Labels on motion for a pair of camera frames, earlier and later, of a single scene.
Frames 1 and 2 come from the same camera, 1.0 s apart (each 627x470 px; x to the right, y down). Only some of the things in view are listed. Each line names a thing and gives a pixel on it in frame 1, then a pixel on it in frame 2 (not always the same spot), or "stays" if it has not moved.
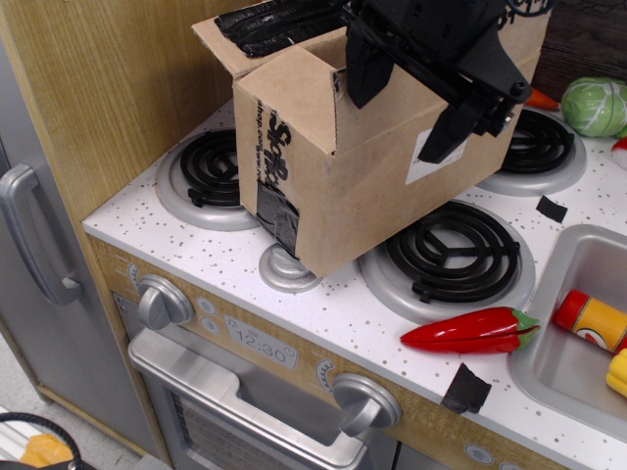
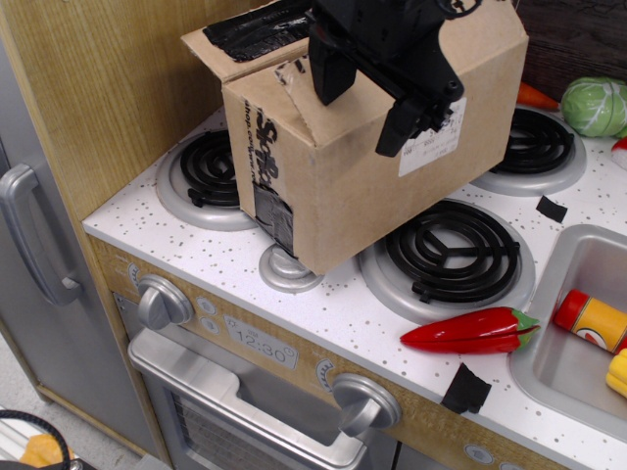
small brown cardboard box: [331, 180] stays
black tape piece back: [551, 210] stays
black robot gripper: [454, 46] → [397, 48]
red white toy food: [619, 153] stays
